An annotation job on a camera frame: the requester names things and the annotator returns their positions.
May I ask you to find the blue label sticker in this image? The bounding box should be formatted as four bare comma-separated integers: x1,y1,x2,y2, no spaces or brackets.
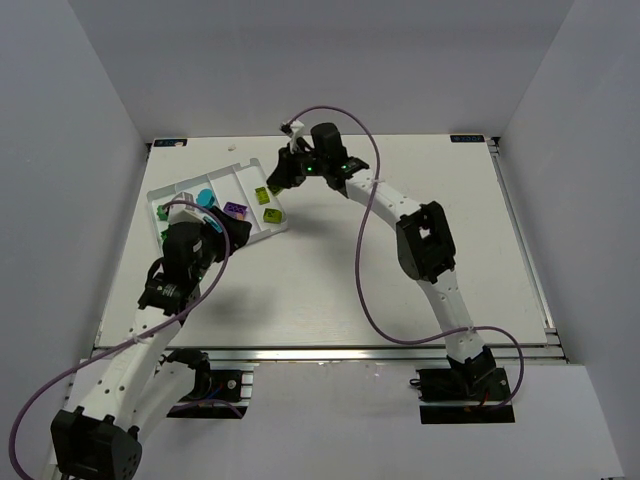
153,138,188,148
450,134,485,143

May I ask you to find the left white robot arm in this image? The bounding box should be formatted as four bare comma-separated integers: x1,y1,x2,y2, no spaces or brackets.
51,205,252,479

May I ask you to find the white divided plastic tray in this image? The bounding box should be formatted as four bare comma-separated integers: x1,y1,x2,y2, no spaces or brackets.
147,158,287,244

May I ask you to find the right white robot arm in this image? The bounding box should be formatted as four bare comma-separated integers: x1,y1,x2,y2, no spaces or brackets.
267,120,496,397

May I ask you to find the purple cable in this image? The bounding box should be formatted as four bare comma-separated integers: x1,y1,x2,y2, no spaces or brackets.
289,105,525,412
8,199,246,479

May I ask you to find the purple lego brick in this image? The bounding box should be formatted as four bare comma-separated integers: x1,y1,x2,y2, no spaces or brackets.
223,202,249,219

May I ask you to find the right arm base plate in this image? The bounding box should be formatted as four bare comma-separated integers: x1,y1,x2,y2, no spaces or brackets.
409,368,515,425

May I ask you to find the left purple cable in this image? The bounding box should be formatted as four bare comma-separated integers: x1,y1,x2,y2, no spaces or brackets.
8,199,246,479

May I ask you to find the blue label sticker right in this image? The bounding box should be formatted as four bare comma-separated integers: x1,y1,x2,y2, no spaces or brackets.
450,134,485,143

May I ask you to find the green square lego brick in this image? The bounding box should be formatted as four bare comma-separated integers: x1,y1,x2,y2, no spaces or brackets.
156,206,168,221

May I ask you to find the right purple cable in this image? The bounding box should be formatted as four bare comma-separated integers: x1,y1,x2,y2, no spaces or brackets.
289,105,525,412

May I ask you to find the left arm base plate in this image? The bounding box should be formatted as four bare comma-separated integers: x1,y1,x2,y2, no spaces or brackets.
167,369,253,420

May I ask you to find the blue rounded lego brick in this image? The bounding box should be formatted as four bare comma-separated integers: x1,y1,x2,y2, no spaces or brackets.
196,188,216,208

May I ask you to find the blue label sticker left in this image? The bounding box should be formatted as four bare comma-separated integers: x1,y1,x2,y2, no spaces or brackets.
153,138,188,148

